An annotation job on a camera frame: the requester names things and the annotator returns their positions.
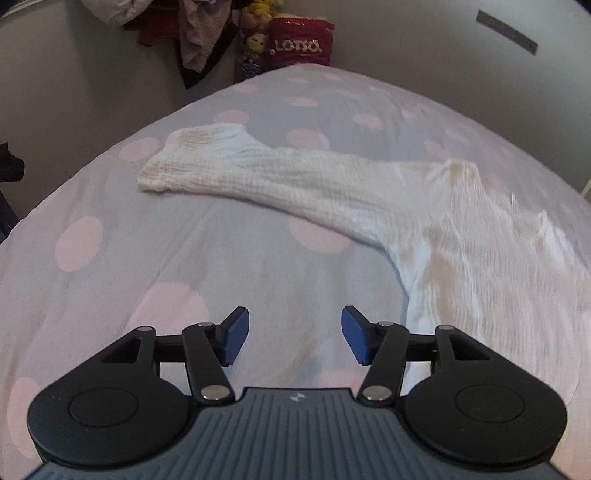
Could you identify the red plastic package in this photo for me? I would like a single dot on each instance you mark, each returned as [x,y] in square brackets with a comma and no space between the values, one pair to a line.
[300,46]

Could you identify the grey wall strip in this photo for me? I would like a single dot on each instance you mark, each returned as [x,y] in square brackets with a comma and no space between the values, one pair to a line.
[508,32]

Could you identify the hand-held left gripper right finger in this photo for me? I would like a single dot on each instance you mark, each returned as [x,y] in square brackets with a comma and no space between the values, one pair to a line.
[354,333]

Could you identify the dark furniture piece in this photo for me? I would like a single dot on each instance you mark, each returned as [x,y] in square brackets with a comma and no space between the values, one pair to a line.
[10,166]

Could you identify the colourful plush toy bag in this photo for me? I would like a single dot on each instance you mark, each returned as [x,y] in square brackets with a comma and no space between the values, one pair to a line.
[256,41]

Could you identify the pink polka dot bed sheet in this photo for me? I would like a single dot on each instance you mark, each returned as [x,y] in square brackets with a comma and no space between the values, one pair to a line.
[184,240]

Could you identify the white muslin garment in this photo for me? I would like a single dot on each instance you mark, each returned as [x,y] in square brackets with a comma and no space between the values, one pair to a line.
[323,184]

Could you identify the red garment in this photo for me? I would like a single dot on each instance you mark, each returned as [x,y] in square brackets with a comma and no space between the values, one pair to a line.
[157,27]

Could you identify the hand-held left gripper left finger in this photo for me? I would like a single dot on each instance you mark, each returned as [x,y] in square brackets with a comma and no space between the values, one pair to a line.
[235,333]

